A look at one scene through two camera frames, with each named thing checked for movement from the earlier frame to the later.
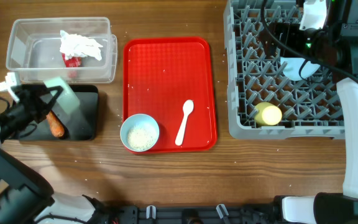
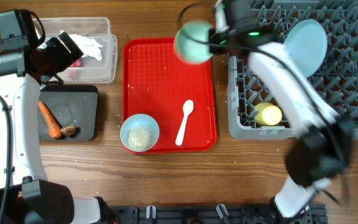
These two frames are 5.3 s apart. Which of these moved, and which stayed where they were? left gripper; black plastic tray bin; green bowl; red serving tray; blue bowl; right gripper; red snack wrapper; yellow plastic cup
Moved: right gripper; green bowl; left gripper
Stayed: red serving tray; black plastic tray bin; blue bowl; yellow plastic cup; red snack wrapper
